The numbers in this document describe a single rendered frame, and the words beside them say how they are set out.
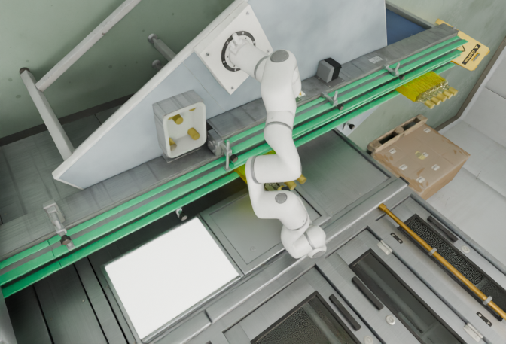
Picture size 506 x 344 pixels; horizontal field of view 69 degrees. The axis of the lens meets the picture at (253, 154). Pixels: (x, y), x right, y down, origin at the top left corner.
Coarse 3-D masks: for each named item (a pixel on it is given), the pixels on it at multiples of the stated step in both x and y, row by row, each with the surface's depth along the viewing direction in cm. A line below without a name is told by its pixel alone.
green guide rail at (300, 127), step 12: (432, 60) 222; (444, 60) 222; (408, 72) 211; (420, 72) 211; (384, 84) 201; (396, 84) 201; (360, 96) 192; (372, 96) 192; (336, 108) 183; (348, 108) 184; (312, 120) 175; (324, 120) 177; (300, 132) 170; (264, 144) 162; (240, 156) 156
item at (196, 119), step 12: (204, 108) 139; (168, 120) 141; (192, 120) 149; (204, 120) 143; (168, 132) 145; (180, 132) 150; (204, 132) 148; (168, 144) 139; (180, 144) 149; (192, 144) 150
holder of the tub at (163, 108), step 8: (176, 96) 138; (184, 96) 138; (192, 96) 138; (152, 104) 134; (160, 104) 134; (168, 104) 134; (176, 104) 135; (184, 104) 135; (192, 104) 135; (160, 112) 131; (168, 112) 131; (160, 120) 133; (160, 128) 137; (160, 136) 142; (160, 144) 146; (168, 160) 151
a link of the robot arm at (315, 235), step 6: (312, 228) 127; (318, 228) 127; (306, 234) 127; (312, 234) 126; (318, 234) 125; (324, 234) 127; (312, 240) 125; (318, 240) 125; (324, 240) 126; (312, 246) 126; (318, 246) 127; (324, 246) 131; (312, 252) 131; (318, 252) 131; (324, 252) 134
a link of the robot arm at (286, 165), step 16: (272, 128) 106; (288, 128) 107; (272, 144) 105; (288, 144) 103; (256, 160) 109; (272, 160) 106; (288, 160) 102; (256, 176) 108; (272, 176) 106; (288, 176) 104
